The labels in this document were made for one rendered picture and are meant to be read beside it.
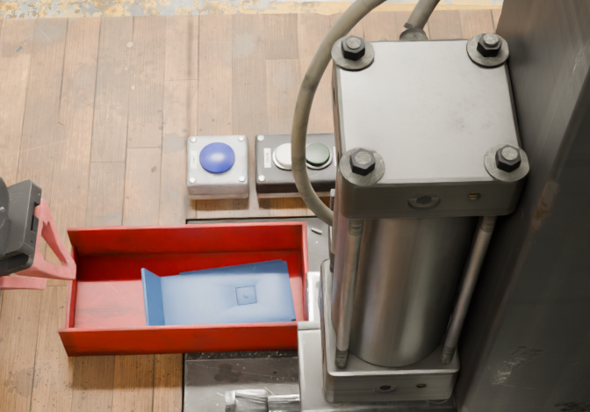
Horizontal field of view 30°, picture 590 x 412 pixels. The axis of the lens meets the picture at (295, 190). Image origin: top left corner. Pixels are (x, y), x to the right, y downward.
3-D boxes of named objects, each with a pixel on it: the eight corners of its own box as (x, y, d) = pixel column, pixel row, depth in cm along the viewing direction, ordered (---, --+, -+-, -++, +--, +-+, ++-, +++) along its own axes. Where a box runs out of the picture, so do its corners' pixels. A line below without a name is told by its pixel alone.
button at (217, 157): (200, 150, 125) (198, 140, 123) (235, 149, 125) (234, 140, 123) (199, 180, 123) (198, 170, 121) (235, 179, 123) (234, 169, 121)
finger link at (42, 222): (91, 302, 93) (15, 256, 86) (26, 321, 96) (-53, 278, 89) (97, 232, 97) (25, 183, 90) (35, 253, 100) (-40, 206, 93)
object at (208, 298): (143, 281, 117) (140, 268, 115) (285, 262, 119) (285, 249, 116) (149, 341, 114) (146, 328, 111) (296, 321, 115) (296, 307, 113)
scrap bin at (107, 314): (75, 254, 120) (66, 227, 115) (305, 248, 120) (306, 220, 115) (67, 357, 113) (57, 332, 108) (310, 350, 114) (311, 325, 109)
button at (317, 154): (303, 152, 125) (303, 142, 123) (328, 151, 125) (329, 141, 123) (304, 173, 123) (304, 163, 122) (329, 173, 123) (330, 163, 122)
